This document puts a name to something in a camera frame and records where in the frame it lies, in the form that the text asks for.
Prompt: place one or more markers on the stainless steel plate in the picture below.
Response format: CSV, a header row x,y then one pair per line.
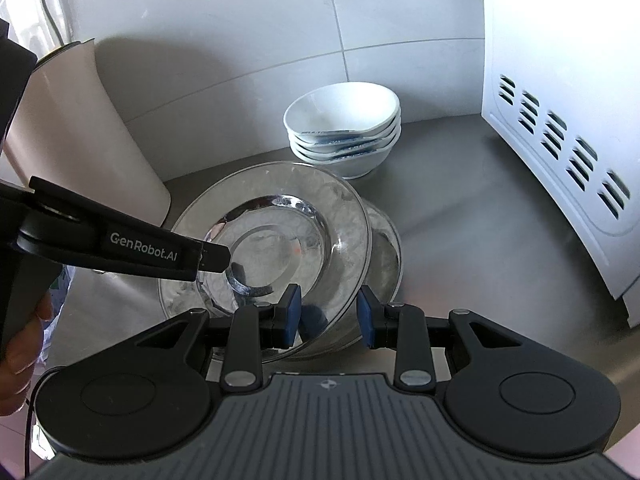
x,y
280,200
385,260

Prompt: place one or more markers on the white microwave oven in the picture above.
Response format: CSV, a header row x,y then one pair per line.
x,y
550,60

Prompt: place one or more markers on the beige electric kettle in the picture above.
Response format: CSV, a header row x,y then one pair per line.
x,y
100,135

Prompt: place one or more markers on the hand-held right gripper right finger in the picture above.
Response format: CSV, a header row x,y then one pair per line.
x,y
365,317

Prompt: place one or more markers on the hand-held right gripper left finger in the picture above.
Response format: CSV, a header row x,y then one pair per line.
x,y
295,317

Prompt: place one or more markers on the person's left hand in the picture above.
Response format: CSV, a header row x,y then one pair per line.
x,y
20,360

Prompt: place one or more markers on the white ceramic bowl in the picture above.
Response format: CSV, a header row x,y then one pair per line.
x,y
385,146
345,105
387,135
360,162

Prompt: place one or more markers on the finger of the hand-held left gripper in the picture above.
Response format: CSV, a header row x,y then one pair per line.
x,y
215,257

